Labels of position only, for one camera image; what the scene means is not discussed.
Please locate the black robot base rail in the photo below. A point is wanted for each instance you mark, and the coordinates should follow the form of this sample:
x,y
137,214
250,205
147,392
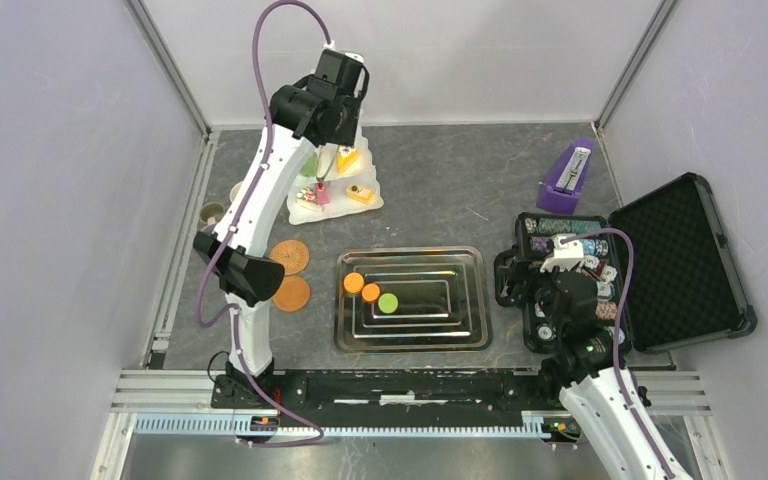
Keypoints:
x,y
421,398

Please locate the green patterned chip roll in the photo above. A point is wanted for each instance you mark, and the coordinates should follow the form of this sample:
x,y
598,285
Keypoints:
x,y
553,226

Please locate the round wooden coaster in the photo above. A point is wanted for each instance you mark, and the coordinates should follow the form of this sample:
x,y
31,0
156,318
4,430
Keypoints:
x,y
293,294

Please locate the yellow layered cake slice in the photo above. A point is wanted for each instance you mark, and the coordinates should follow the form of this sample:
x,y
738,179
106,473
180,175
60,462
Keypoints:
x,y
360,194

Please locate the woven rattan coaster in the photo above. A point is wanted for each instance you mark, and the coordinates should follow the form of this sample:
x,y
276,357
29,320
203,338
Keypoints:
x,y
292,254

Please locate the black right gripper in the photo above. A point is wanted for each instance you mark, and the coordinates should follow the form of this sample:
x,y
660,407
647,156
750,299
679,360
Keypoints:
x,y
520,269

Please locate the black poker chip case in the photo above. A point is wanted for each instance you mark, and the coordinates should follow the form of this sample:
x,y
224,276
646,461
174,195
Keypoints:
x,y
663,262

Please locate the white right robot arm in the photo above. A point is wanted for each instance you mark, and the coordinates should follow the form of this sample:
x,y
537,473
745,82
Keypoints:
x,y
586,373

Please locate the pink cake slice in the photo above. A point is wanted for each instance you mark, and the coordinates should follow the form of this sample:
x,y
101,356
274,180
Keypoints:
x,y
322,194

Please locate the green swiss roll cake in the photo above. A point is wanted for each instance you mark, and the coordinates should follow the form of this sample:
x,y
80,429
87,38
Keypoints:
x,y
310,167

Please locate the small green cup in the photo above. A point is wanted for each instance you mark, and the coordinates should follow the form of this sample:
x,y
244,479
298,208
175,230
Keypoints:
x,y
211,213

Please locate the stainless steel serving tray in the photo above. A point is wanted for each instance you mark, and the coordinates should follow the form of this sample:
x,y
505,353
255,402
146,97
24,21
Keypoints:
x,y
442,301

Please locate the yellow mug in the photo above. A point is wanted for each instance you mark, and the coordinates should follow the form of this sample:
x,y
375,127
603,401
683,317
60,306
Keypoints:
x,y
234,191

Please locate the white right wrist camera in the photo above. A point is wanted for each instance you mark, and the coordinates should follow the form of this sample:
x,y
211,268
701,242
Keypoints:
x,y
567,254

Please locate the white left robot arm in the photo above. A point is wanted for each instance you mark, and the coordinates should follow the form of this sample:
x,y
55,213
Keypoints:
x,y
235,247

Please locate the white three-tier dessert stand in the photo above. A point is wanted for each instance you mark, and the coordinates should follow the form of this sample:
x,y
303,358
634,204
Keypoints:
x,y
363,173

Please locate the strawberry triangle cake slice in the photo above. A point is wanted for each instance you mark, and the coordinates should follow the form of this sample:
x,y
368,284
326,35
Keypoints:
x,y
306,198

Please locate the small round orange biscuit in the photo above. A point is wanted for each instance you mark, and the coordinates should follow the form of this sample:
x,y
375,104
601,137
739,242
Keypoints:
x,y
370,293

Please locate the purple metronome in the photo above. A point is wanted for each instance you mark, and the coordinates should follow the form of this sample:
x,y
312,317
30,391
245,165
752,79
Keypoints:
x,y
560,189

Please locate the yellow kiwi topped cake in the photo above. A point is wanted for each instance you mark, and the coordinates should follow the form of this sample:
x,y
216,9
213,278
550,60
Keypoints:
x,y
346,158

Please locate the green round macaron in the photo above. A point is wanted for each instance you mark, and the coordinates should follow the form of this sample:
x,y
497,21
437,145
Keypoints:
x,y
388,303

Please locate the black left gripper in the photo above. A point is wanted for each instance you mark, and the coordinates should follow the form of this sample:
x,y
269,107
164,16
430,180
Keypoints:
x,y
347,135

